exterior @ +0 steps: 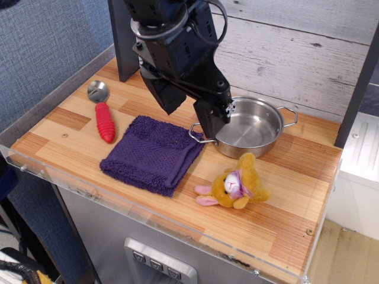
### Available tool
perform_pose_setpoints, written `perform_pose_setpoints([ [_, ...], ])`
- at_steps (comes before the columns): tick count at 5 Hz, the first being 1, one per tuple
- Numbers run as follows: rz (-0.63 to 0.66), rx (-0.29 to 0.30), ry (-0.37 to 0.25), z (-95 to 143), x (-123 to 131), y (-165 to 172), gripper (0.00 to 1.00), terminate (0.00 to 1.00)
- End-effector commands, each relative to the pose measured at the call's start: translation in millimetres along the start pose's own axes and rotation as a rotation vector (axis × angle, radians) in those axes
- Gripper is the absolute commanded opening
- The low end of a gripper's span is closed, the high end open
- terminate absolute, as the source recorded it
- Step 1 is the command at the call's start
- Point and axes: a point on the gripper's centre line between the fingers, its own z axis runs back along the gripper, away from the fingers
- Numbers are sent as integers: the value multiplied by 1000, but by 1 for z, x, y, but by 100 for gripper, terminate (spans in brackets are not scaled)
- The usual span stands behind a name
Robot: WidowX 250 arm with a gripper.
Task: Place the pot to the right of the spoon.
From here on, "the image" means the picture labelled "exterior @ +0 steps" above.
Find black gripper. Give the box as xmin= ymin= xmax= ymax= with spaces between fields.
xmin=132 ymin=17 xmax=231 ymax=138

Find stainless steel pot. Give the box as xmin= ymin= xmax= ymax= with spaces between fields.
xmin=188 ymin=96 xmax=298 ymax=159

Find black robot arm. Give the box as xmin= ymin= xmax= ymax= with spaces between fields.
xmin=126 ymin=1 xmax=235 ymax=138

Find purple folded towel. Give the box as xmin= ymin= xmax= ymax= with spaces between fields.
xmin=99 ymin=115 xmax=204 ymax=198

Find yellow plush bunny toy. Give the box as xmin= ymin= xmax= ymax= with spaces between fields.
xmin=194 ymin=153 xmax=271 ymax=209

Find silver button control panel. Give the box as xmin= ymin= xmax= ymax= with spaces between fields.
xmin=124 ymin=237 xmax=198 ymax=283

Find clear acrylic table guard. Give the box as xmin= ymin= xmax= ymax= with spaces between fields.
xmin=1 ymin=47 xmax=342 ymax=283

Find white appliance at right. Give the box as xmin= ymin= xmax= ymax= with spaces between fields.
xmin=326 ymin=112 xmax=378 ymax=240

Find dark grey left post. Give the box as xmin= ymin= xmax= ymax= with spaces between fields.
xmin=108 ymin=0 xmax=140 ymax=82

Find dark grey post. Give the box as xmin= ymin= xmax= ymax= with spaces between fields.
xmin=334 ymin=27 xmax=378 ymax=148
xmin=108 ymin=0 xmax=140 ymax=82

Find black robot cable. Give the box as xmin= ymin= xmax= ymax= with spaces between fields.
xmin=189 ymin=0 xmax=228 ymax=45

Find red handled metal spoon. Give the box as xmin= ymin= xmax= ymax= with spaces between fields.
xmin=87 ymin=80 xmax=115 ymax=144

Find dark grey right post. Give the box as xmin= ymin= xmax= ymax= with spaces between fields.
xmin=334 ymin=27 xmax=378 ymax=148

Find black ribbed hose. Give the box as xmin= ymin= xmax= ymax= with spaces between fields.
xmin=0 ymin=260 xmax=41 ymax=284

